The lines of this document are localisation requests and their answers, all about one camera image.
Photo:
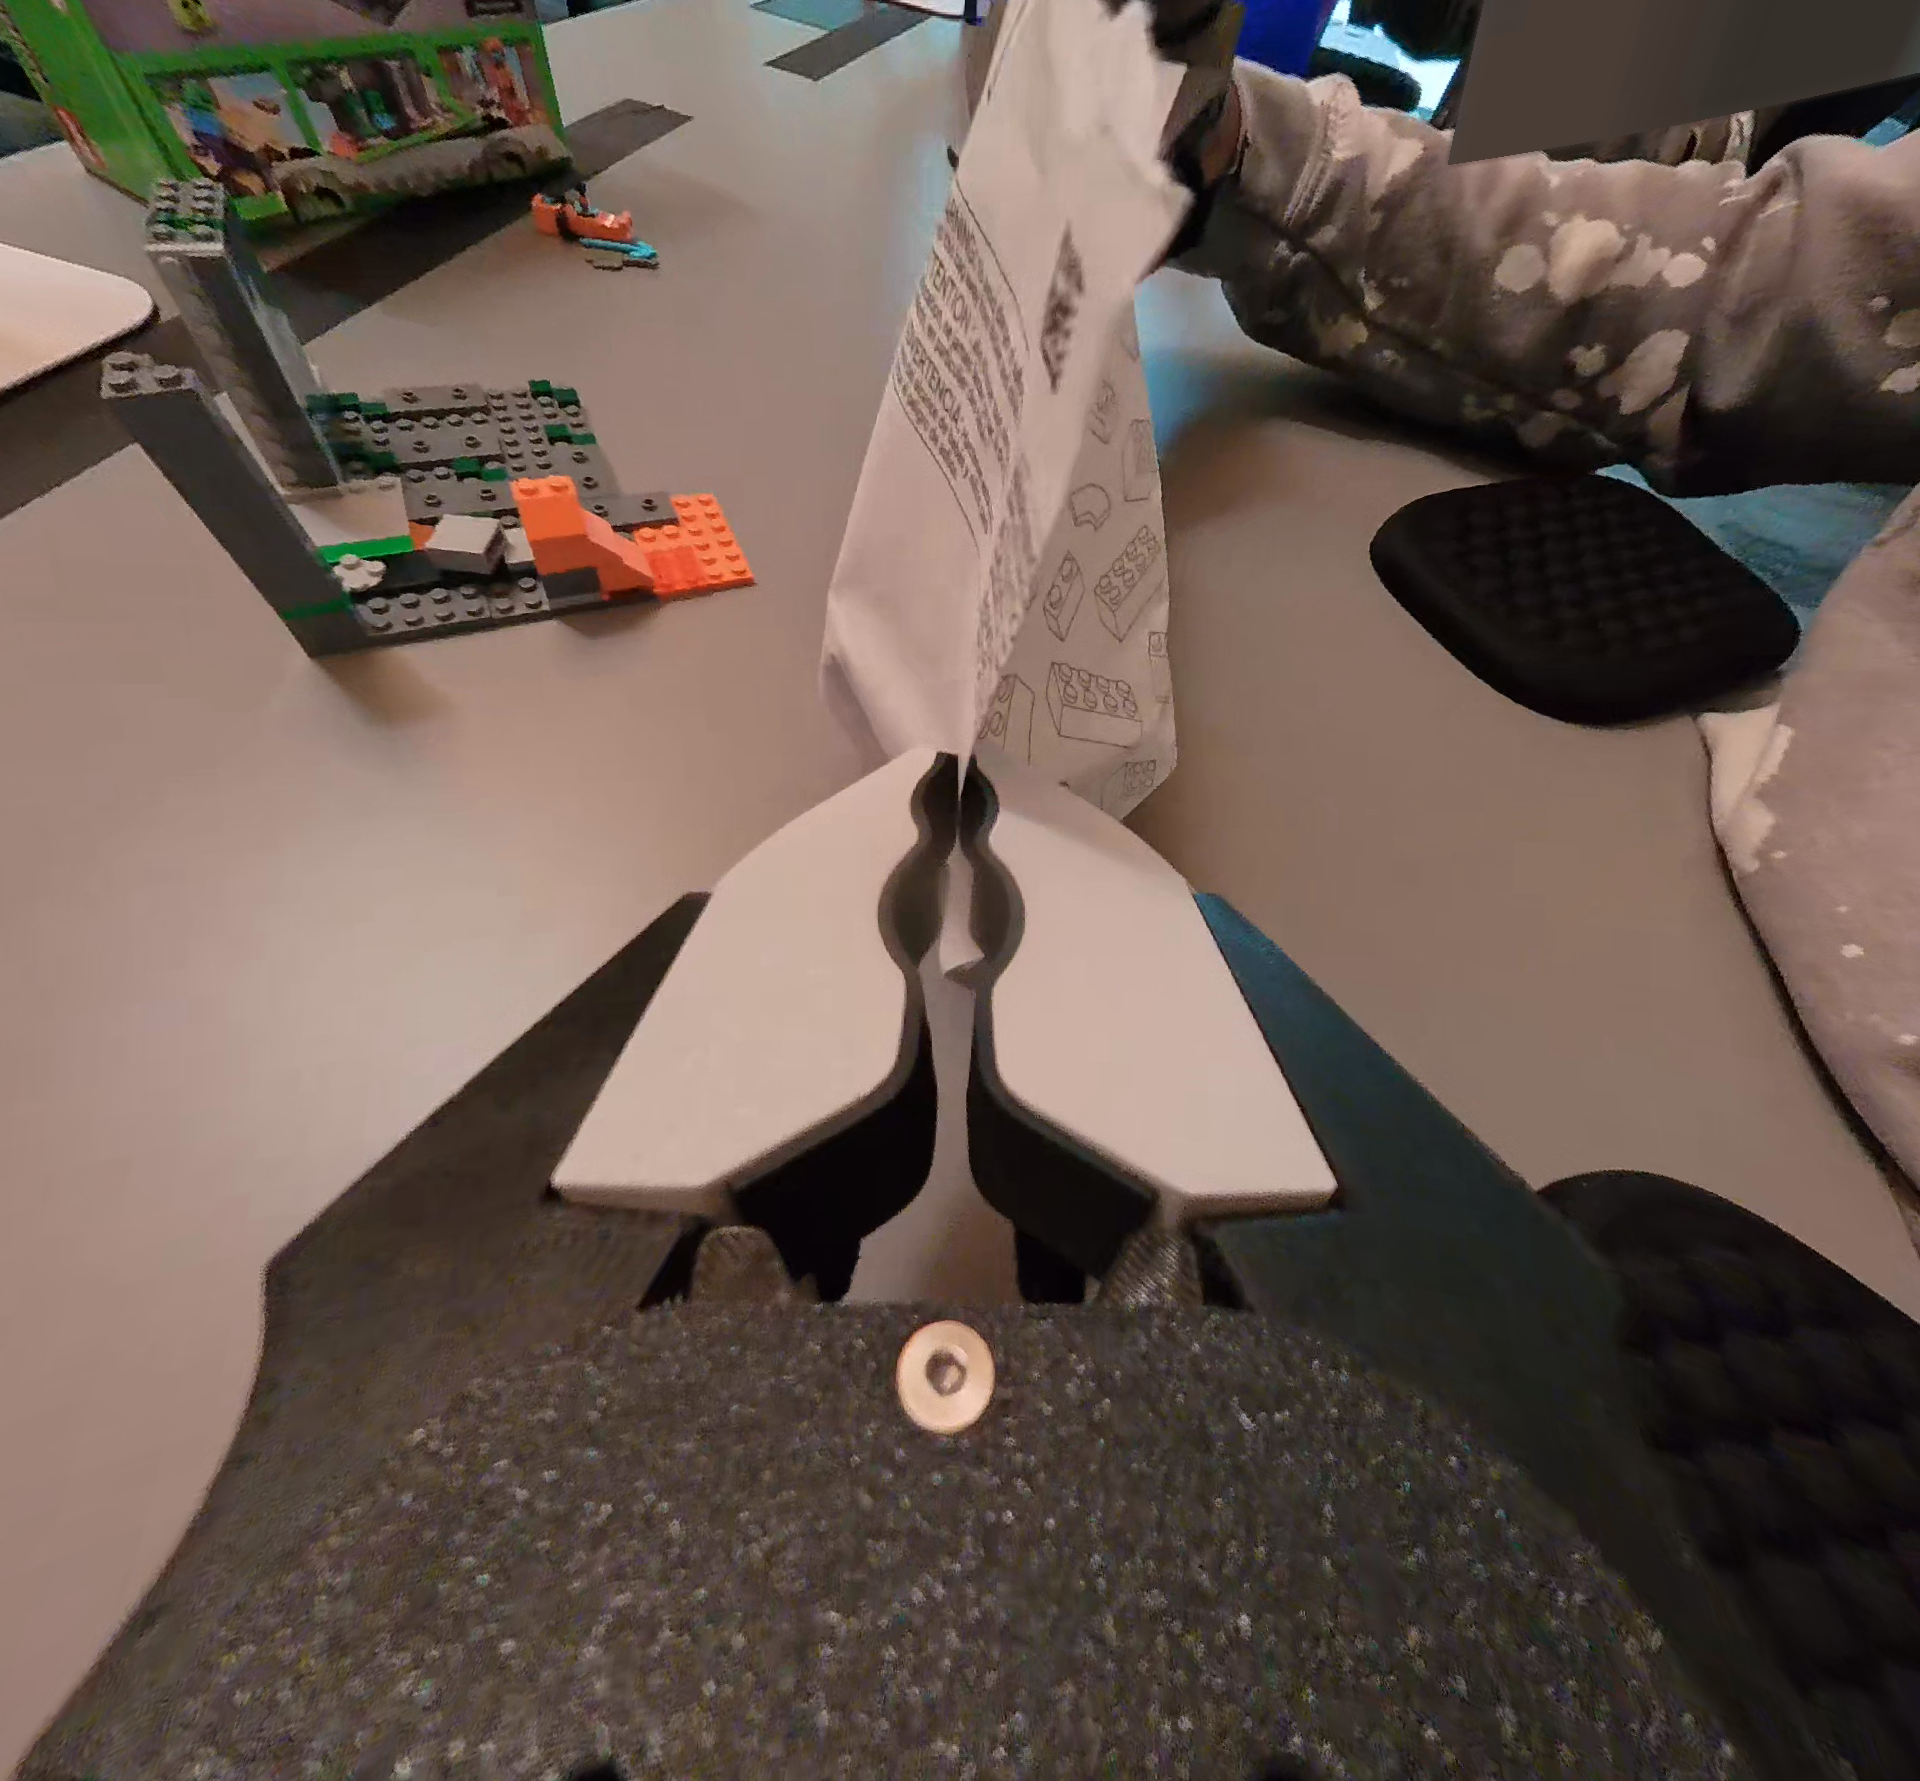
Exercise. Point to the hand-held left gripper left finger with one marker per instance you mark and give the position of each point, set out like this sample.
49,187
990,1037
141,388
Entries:
748,1031

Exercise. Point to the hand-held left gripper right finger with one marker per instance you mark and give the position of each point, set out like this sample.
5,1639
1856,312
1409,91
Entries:
1141,1031

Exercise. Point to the torn white printed paper bag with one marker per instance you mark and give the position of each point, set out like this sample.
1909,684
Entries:
961,461

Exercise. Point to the person's right forearm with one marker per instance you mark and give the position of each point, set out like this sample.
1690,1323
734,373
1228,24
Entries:
1500,282

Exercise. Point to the small orange lego figure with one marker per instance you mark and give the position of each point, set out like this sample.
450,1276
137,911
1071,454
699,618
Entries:
593,222

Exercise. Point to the partly built grey lego model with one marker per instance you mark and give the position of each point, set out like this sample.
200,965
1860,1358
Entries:
450,430

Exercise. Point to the green lego set box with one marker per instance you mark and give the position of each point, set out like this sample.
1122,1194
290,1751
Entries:
300,42

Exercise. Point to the black mesh armrest pad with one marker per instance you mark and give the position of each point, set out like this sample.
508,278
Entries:
1770,1391
1589,596

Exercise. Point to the grey splattered hoodie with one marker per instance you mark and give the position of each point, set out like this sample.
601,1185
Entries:
1844,911

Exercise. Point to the white stand with wooden board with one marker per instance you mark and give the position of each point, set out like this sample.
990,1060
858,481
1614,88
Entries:
59,310

